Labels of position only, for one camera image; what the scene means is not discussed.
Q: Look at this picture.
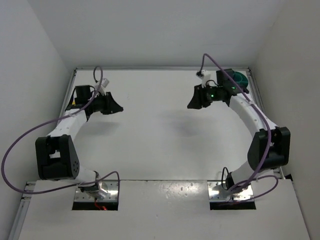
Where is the metal base plate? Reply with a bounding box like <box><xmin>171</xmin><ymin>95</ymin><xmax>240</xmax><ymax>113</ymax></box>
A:
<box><xmin>207</xmin><ymin>181</ymin><xmax>254</xmax><ymax>203</ymax></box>
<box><xmin>74</xmin><ymin>180</ymin><xmax>119</xmax><ymax>203</ymax></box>

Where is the teal divided round container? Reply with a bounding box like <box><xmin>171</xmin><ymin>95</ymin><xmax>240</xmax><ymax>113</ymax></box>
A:
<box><xmin>233</xmin><ymin>71</ymin><xmax>249</xmax><ymax>88</ymax></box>

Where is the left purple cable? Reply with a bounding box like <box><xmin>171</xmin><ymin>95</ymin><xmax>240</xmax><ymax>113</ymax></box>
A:
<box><xmin>1</xmin><ymin>65</ymin><xmax>121</xmax><ymax>195</ymax></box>

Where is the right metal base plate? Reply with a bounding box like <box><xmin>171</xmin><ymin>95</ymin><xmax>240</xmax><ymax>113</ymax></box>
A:
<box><xmin>207</xmin><ymin>181</ymin><xmax>254</xmax><ymax>203</ymax></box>

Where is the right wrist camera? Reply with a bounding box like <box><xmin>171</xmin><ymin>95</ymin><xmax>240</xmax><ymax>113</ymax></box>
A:
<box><xmin>196</xmin><ymin>69</ymin><xmax>211</xmax><ymax>88</ymax></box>

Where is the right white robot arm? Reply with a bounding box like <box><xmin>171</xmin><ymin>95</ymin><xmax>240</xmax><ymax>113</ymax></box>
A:
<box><xmin>187</xmin><ymin>68</ymin><xmax>291</xmax><ymax>192</ymax></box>

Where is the red wire under left base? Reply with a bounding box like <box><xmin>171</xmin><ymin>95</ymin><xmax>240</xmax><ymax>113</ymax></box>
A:
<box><xmin>94</xmin><ymin>199</ymin><xmax>108</xmax><ymax>210</ymax></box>

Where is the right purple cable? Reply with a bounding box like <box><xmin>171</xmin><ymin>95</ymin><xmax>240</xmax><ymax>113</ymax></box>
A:
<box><xmin>195</xmin><ymin>52</ymin><xmax>279</xmax><ymax>201</ymax></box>

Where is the aluminium frame rail left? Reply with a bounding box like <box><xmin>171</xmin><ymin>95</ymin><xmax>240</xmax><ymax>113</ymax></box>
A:
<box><xmin>8</xmin><ymin>194</ymin><xmax>32</xmax><ymax>240</ymax></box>

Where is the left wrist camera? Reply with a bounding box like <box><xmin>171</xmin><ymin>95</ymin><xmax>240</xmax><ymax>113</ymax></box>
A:
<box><xmin>94</xmin><ymin>78</ymin><xmax>110</xmax><ymax>96</ymax></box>

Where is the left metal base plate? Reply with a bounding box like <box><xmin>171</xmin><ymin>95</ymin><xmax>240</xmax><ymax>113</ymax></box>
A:
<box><xmin>74</xmin><ymin>180</ymin><xmax>119</xmax><ymax>203</ymax></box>

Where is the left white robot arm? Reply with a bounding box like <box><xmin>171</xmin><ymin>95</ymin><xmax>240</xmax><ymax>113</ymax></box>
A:
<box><xmin>35</xmin><ymin>83</ymin><xmax>124</xmax><ymax>195</ymax></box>

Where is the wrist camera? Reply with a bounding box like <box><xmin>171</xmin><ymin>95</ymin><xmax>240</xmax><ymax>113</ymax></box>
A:
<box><xmin>196</xmin><ymin>69</ymin><xmax>211</xmax><ymax>88</ymax></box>
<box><xmin>94</xmin><ymin>78</ymin><xmax>110</xmax><ymax>96</ymax></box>

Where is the purple cable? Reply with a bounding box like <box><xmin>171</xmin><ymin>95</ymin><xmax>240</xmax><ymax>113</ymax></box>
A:
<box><xmin>1</xmin><ymin>65</ymin><xmax>121</xmax><ymax>195</ymax></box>
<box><xmin>195</xmin><ymin>52</ymin><xmax>279</xmax><ymax>201</ymax></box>

